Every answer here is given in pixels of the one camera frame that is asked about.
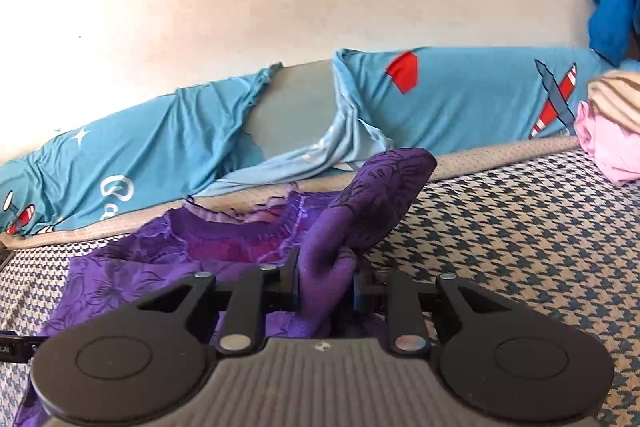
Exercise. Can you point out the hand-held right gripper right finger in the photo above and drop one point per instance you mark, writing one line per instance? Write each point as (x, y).
(358, 292)

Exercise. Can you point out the blue cartoon print cover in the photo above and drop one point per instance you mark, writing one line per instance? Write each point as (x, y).
(475, 102)

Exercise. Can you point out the pale blue cloth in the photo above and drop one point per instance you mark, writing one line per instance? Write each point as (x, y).
(340, 142)

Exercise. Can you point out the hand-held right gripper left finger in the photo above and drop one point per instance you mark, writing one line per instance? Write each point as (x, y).
(292, 284)

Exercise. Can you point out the pink garment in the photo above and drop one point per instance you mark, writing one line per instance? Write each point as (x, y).
(610, 152)

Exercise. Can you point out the purple floral shirt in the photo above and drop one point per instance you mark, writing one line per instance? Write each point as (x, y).
(350, 207)

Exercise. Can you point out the beige striped knit garment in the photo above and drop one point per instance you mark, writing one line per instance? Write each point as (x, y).
(617, 97)

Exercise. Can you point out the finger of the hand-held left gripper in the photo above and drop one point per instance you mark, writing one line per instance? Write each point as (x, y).
(17, 349)

